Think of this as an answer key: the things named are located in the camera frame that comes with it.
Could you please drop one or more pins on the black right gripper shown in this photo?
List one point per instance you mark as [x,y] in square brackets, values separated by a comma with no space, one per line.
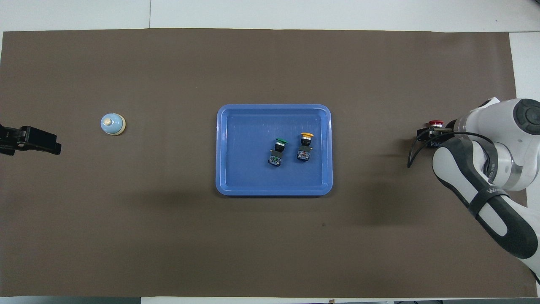
[450,126]

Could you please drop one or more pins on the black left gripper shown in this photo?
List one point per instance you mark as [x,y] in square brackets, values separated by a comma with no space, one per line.
[8,137]

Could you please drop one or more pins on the red push button switch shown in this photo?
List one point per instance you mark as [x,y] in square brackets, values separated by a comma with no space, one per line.
[436,123]

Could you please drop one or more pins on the light blue desk bell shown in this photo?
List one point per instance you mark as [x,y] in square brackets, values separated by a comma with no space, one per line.
[113,126]

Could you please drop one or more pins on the yellow push button switch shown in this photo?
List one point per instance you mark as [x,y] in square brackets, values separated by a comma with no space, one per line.
[304,152]

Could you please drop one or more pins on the green push button switch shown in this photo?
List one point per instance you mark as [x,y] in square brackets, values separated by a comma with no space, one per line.
[276,158]

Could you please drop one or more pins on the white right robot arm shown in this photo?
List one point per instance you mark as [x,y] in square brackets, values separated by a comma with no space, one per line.
[498,118]

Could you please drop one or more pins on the blue plastic tray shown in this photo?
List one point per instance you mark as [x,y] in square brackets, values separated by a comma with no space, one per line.
[244,177]

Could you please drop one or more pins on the brown table mat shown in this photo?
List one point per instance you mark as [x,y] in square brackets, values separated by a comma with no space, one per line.
[168,63]

